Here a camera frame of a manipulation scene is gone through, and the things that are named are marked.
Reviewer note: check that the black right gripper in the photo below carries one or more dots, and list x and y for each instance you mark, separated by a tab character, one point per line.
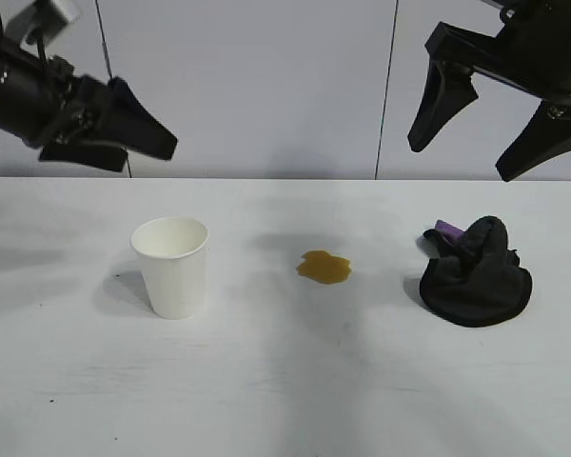
537	57

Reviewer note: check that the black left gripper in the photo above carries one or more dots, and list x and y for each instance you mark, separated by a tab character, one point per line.
24	90

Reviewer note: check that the white paper cup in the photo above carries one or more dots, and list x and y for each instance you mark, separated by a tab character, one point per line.
173	276

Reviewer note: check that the black and purple cloth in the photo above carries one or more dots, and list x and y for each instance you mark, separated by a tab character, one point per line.
476	281

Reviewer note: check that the brown liquid spill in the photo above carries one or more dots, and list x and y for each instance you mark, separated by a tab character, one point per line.
323	268

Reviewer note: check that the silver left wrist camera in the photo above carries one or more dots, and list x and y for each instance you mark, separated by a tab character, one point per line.
47	16

